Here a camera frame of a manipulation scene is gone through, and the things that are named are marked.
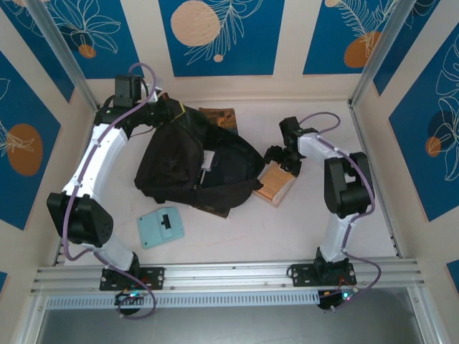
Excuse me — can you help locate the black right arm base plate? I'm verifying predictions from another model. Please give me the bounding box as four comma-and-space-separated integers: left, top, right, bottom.
286, 263, 359, 288

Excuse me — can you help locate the dark red paperback book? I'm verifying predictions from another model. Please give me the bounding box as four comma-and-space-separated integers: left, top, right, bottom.
188, 200, 230, 219

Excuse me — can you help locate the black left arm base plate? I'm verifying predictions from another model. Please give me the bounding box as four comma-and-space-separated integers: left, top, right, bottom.
99, 265, 166, 292

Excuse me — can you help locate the teal and orange landscape book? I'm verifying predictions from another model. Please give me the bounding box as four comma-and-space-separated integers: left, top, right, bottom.
199, 106, 240, 135

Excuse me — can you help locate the black fabric backpack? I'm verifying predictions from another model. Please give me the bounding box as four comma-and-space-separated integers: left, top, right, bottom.
134, 102, 265, 212

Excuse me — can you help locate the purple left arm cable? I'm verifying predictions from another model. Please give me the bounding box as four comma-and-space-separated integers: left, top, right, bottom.
61, 63, 158, 320

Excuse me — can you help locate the teal pencil case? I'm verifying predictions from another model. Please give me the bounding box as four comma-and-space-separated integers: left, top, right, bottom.
137, 206, 186, 250

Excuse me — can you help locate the aluminium mounting rail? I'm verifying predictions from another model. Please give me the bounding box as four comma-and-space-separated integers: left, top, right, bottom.
30, 257, 427, 295

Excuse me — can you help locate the orange paperback book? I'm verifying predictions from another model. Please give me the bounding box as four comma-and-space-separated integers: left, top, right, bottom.
252, 161, 298, 208

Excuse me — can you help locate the aluminium corner post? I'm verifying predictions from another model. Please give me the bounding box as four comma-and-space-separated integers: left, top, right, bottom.
27, 0, 101, 114
349, 0, 412, 108

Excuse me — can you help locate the grey slotted cable duct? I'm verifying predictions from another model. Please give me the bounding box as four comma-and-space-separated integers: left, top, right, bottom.
45, 290, 321, 311

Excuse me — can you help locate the aluminium frame leg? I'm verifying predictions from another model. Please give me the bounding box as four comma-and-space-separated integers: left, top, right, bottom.
407, 286, 444, 344
14, 293, 49, 344

